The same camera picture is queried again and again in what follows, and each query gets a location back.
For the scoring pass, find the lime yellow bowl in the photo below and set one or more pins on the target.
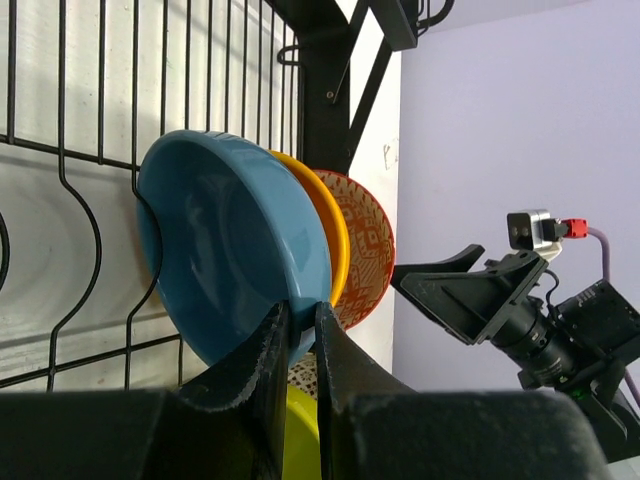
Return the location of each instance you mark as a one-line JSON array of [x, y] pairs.
[[301, 457]]

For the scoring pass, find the blue ceramic bowl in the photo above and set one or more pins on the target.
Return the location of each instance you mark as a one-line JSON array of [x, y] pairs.
[[229, 232]]

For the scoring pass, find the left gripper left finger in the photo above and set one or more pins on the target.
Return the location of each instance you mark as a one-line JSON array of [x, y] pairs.
[[226, 423]]

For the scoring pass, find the blue zigzag patterned bowl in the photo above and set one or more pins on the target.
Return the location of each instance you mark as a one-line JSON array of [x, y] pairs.
[[372, 248]]

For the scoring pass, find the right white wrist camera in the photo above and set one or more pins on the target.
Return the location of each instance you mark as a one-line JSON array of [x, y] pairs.
[[537, 231]]

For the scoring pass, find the black wire dish rack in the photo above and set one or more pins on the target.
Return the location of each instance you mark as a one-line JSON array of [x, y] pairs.
[[86, 88]]

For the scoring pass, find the orange ceramic bowl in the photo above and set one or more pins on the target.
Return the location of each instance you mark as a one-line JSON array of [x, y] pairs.
[[332, 220]]

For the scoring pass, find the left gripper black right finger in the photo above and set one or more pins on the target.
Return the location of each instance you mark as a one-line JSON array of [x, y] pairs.
[[372, 426]]

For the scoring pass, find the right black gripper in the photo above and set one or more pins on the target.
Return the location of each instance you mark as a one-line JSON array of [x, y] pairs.
[[591, 336]]

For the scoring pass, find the brown scale patterned bowl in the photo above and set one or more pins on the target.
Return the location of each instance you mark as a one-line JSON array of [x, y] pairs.
[[303, 375]]

